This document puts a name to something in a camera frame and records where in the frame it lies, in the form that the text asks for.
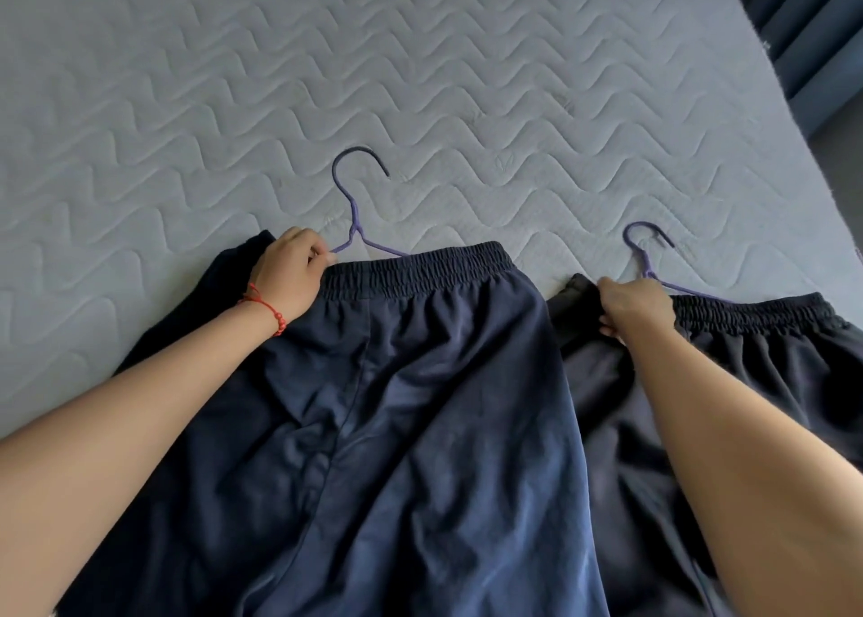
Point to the person's left hand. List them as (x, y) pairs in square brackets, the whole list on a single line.
[(293, 272)]

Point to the person's right hand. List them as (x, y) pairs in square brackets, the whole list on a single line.
[(640, 306)]

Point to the black long trousers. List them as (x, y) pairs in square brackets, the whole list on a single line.
[(775, 380)]

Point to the navy printed shorts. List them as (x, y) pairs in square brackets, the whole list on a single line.
[(438, 434)]

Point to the person's right forearm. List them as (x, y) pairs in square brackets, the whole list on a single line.
[(762, 475)]

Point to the person's left forearm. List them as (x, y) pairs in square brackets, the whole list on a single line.
[(101, 448)]

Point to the white quilted mattress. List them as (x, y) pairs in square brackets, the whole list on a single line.
[(472, 63)]

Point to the blue curtain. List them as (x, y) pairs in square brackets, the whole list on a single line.
[(809, 30)]

